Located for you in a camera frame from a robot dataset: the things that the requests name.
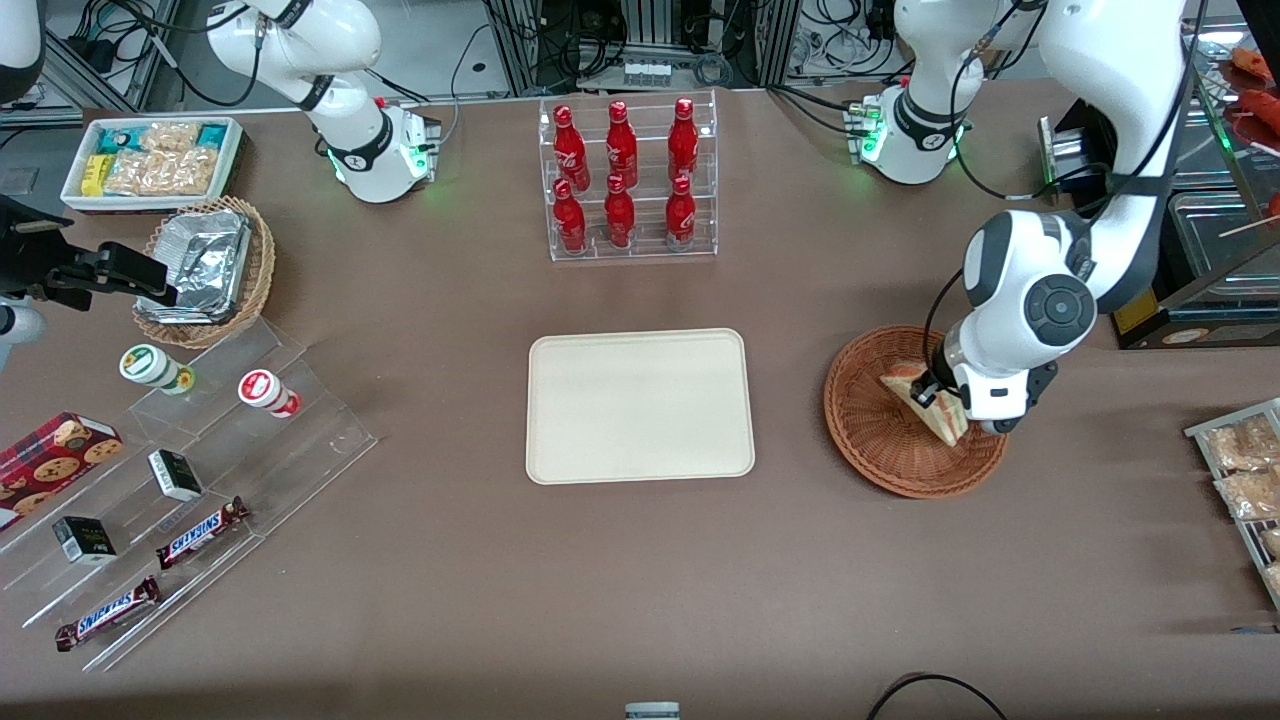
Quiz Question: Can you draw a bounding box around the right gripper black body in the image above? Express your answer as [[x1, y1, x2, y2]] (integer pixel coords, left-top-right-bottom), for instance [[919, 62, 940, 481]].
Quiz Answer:
[[0, 195, 75, 303]]

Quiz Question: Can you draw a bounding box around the triangular sandwich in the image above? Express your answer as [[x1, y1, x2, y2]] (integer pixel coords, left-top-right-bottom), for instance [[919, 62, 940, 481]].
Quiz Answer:
[[880, 361, 970, 448]]

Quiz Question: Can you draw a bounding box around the round brown wicker basket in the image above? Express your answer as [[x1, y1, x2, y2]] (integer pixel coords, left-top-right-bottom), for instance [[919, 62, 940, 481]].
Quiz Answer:
[[824, 325, 1010, 499]]

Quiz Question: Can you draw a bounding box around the light tan wicker basket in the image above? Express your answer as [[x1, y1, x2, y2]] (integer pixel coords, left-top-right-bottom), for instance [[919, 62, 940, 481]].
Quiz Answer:
[[133, 197, 276, 350]]

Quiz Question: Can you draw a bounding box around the cream plastic tray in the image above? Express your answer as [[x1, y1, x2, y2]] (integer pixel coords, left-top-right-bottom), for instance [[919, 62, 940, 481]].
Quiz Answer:
[[526, 328, 756, 486]]

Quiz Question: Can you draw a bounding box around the clear rice cracker bag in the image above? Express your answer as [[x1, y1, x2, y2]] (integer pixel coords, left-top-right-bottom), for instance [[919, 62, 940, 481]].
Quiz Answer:
[[140, 122, 202, 152], [104, 147, 218, 197]]

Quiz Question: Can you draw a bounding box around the green lid yogurt cup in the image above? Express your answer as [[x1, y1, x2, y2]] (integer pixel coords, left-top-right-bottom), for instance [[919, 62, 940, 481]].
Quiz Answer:
[[119, 344, 196, 395]]

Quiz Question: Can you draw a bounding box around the white rectangular snack bin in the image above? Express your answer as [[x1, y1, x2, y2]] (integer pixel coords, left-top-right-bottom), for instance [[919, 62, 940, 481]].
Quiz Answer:
[[61, 116, 247, 215]]

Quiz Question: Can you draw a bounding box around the red tartan cookie box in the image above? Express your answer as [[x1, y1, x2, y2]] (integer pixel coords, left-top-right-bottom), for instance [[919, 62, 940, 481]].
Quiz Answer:
[[0, 412, 124, 532]]

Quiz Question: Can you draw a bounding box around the red lid yogurt cup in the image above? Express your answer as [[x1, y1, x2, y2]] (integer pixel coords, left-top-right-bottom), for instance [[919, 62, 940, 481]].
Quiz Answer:
[[238, 369, 302, 419]]

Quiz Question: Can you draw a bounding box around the small black carton box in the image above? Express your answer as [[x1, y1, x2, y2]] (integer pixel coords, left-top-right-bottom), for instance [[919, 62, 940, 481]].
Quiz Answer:
[[148, 449, 204, 503], [52, 516, 118, 567]]

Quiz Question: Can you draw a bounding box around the clear acrylic stepped stand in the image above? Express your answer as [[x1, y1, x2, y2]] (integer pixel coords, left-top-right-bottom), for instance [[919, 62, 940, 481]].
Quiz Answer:
[[0, 318, 379, 673]]

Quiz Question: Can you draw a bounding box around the black glass food warmer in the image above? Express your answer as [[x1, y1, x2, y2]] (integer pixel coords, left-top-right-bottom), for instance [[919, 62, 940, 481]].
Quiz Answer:
[[1038, 0, 1280, 351]]

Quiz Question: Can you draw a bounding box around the Snickers chocolate bar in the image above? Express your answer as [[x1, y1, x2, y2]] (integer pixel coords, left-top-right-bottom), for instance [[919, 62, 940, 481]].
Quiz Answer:
[[55, 576, 162, 653], [156, 497, 250, 571]]

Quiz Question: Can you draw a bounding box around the red cola bottle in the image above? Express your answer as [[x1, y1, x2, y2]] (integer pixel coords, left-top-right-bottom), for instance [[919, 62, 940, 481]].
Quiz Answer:
[[665, 175, 697, 251], [604, 174, 636, 249], [553, 104, 591, 193], [552, 178, 588, 253], [606, 100, 639, 189], [668, 97, 700, 183]]

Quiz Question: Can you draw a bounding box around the clear acrylic bottle rack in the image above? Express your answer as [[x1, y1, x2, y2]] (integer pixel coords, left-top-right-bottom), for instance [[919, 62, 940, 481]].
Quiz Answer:
[[538, 90, 719, 263]]

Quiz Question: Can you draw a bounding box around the grey wire snack rack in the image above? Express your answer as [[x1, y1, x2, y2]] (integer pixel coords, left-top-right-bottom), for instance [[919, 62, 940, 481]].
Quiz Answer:
[[1185, 398, 1280, 611]]

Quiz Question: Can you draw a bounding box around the black looped cable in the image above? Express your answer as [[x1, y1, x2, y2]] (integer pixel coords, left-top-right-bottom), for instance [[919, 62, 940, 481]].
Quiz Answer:
[[865, 672, 1011, 720]]

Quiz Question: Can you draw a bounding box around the aluminium frame structure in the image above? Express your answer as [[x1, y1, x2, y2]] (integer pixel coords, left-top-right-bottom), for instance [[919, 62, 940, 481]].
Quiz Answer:
[[485, 0, 806, 96]]

